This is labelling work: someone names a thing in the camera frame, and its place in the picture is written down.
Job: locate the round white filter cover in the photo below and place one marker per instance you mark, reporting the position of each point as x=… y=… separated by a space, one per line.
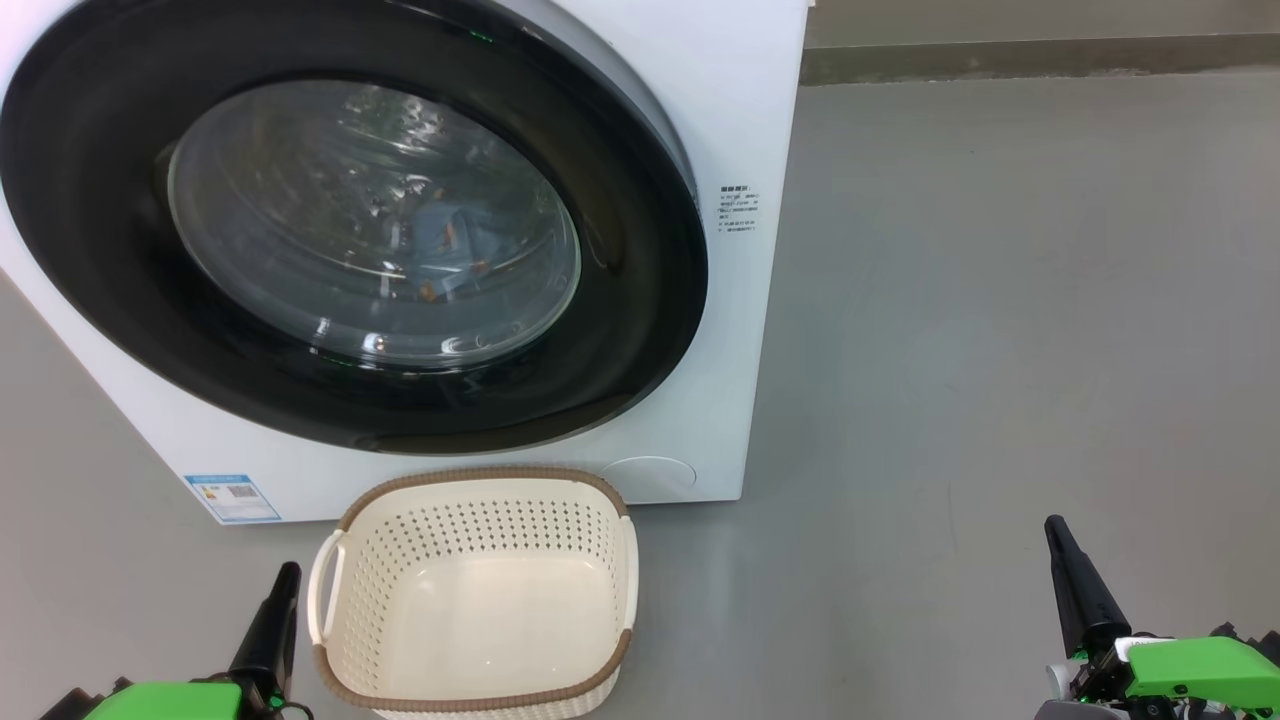
x=648 y=478

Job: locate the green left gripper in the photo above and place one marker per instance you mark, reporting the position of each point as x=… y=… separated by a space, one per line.
x=170 y=702

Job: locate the blue printed garment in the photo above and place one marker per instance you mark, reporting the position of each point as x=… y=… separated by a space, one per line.
x=460 y=250

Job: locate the black round glass washer door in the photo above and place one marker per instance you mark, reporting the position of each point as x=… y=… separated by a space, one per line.
x=620 y=300

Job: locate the small text sticker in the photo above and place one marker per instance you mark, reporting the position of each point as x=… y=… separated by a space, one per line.
x=737 y=208

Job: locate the blue energy label sticker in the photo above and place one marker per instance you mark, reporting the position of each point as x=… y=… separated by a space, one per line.
x=232 y=498

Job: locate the white front-load washing machine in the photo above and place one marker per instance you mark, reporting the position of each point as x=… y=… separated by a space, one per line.
x=740 y=380

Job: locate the cream perforated laundry basket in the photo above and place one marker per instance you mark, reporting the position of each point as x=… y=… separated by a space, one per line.
x=480 y=620

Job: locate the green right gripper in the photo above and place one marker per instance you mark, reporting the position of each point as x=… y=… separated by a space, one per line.
x=1190 y=665

